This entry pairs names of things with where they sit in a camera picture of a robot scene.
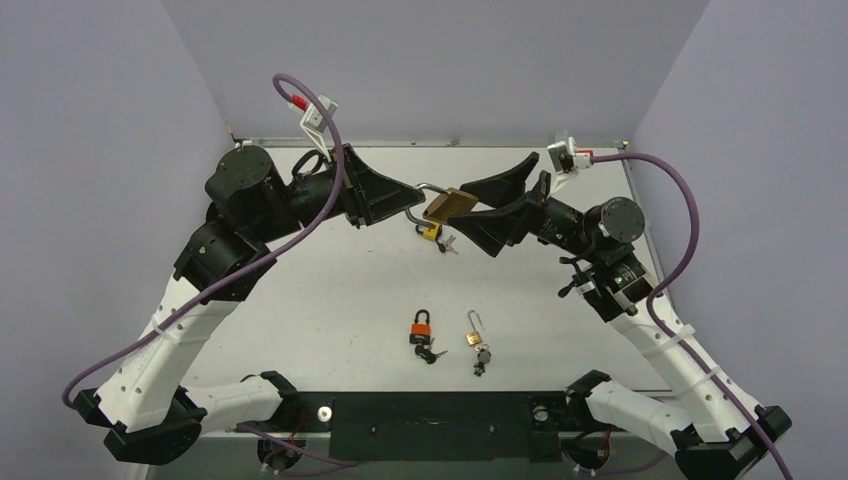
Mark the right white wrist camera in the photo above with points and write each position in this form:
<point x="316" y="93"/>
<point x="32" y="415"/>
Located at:
<point x="567" y="159"/>

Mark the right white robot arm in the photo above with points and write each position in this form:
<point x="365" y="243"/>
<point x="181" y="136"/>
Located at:
<point x="714" y="430"/>

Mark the yellow padlock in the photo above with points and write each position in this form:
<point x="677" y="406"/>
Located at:
<point x="435" y="235"/>

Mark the small brass padlock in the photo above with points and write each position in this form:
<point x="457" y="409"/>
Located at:
<point x="474" y="337"/>

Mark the black keys of orange padlock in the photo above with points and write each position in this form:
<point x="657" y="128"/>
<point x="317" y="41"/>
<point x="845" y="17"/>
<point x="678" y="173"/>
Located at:
<point x="426" y="353"/>

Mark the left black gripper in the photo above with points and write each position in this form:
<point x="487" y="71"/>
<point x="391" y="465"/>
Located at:
<point x="367" y="196"/>

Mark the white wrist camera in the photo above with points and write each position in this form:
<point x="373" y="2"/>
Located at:
<point x="312" y="123"/>
<point x="567" y="159"/>

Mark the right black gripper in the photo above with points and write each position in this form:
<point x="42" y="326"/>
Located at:
<point x="535" y="205"/>

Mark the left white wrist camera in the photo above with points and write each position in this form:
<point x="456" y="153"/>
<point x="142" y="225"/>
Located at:
<point x="312" y="123"/>

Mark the orange black padlock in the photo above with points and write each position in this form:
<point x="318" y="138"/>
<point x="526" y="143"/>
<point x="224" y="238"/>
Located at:
<point x="420" y="331"/>

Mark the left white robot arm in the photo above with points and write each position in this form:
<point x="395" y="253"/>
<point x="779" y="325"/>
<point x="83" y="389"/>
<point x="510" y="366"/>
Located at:
<point x="150" y="416"/>

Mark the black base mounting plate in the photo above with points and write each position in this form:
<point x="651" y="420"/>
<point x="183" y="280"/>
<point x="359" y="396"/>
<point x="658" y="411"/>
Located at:
<point x="433" y="426"/>

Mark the large brass padlock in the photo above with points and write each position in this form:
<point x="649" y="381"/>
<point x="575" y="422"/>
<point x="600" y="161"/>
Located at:
<point x="449" y="202"/>

